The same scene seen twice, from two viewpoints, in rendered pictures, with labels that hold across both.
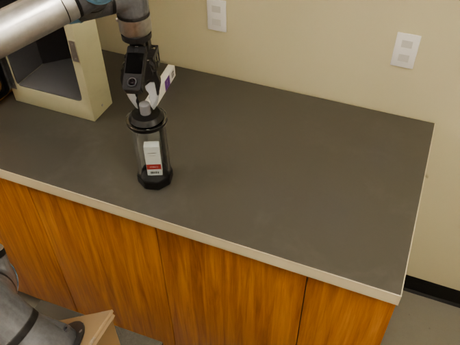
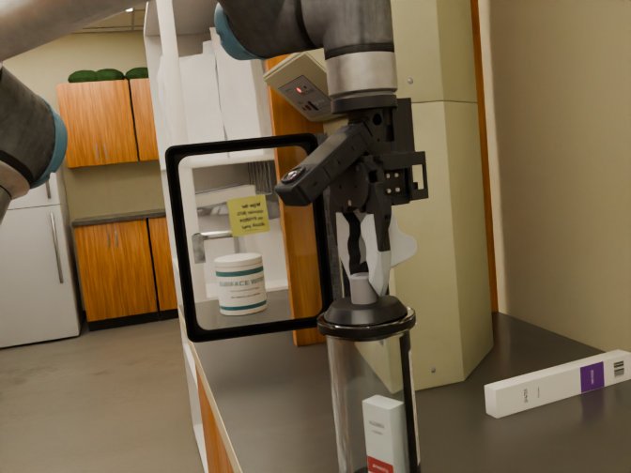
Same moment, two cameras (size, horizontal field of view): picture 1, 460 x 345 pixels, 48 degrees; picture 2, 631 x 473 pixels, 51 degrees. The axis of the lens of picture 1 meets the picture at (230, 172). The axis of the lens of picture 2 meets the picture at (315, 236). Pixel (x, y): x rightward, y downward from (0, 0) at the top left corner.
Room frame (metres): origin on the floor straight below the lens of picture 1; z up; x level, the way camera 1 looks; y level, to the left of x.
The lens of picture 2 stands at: (0.61, -0.32, 1.35)
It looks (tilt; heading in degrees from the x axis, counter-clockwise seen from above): 7 degrees down; 52
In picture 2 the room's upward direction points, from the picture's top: 6 degrees counter-clockwise
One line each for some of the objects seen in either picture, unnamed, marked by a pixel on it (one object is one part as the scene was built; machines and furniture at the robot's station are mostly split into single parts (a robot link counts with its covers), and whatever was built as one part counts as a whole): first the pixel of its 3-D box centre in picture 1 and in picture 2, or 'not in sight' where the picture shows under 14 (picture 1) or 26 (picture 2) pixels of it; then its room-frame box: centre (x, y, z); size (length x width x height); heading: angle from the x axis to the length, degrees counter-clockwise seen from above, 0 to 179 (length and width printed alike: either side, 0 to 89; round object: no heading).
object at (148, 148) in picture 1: (150, 147); (374, 406); (1.08, 0.22, 1.06); 0.11 x 0.11 x 0.21
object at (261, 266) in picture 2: not in sight; (252, 237); (1.32, 0.81, 1.19); 0.30 x 0.01 x 0.40; 149
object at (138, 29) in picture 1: (133, 23); (360, 80); (1.11, 0.22, 1.42); 0.08 x 0.08 x 0.05
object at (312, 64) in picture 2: not in sight; (314, 88); (1.36, 0.61, 1.46); 0.32 x 0.11 x 0.10; 67
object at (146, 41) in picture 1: (139, 53); (374, 154); (1.11, 0.21, 1.34); 0.09 x 0.08 x 0.12; 173
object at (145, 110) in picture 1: (146, 113); (364, 303); (1.08, 0.22, 1.18); 0.09 x 0.09 x 0.07
